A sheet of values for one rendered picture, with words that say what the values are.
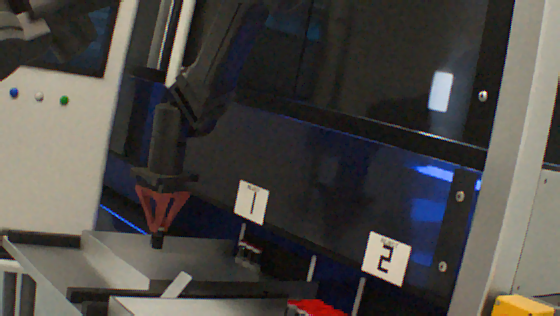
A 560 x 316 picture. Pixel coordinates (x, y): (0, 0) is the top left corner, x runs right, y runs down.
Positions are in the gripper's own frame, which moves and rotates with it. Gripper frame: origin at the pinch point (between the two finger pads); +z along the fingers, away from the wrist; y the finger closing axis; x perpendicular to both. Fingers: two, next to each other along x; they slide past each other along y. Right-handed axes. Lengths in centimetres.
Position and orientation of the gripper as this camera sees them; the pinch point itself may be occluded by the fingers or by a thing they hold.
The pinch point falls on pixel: (158, 226)
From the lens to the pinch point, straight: 129.5
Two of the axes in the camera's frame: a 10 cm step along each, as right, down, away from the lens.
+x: -7.7, -2.1, 6.0
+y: 6.2, -0.3, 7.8
